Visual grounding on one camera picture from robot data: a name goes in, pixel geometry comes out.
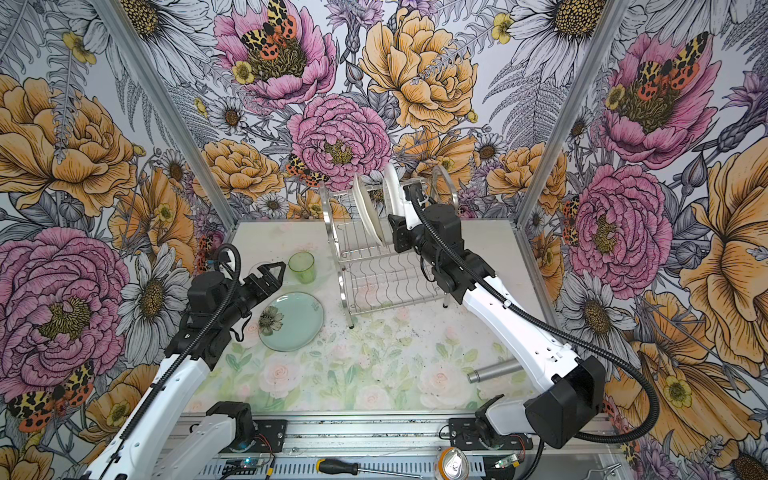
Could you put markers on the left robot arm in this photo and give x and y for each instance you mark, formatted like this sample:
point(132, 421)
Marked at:
point(187, 363)

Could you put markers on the aluminium front rail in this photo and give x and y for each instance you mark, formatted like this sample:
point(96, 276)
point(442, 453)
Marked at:
point(313, 434)

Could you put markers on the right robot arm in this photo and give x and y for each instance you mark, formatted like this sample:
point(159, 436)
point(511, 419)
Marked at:
point(568, 388)

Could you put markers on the green glass tumbler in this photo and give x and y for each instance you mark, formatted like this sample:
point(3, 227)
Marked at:
point(302, 265)

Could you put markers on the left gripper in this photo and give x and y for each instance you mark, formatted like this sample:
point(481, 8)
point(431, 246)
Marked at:
point(257, 283)

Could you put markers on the green circuit board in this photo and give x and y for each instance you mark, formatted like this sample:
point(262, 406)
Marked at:
point(245, 466)

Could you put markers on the clear faceted glass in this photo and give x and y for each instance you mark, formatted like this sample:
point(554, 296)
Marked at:
point(259, 269)

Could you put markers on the pale green plate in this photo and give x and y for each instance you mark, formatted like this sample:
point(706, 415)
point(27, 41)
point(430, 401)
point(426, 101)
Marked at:
point(291, 322)

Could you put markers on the steel two-tier dish rack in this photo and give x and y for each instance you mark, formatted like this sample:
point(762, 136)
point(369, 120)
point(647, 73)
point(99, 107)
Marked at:
point(371, 278)

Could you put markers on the cream white plate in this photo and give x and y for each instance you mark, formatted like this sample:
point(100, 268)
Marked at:
point(368, 214)

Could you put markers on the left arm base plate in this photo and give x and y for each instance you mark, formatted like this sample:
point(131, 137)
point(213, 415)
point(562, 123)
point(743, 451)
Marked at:
point(260, 436)

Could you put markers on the grey metal cylinder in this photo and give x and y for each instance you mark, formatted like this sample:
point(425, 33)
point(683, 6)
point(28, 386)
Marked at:
point(500, 369)

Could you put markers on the black yellow screwdriver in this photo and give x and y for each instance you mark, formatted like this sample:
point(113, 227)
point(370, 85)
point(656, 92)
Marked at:
point(334, 466)

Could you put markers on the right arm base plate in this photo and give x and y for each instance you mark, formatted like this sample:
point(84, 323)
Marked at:
point(465, 434)

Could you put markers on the roll of tape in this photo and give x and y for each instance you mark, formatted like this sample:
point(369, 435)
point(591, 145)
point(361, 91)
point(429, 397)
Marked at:
point(451, 464)

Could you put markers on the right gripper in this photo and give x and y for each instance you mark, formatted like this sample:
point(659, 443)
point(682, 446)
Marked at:
point(400, 232)

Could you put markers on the white patterned plate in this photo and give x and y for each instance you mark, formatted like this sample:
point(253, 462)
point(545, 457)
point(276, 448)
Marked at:
point(394, 195)

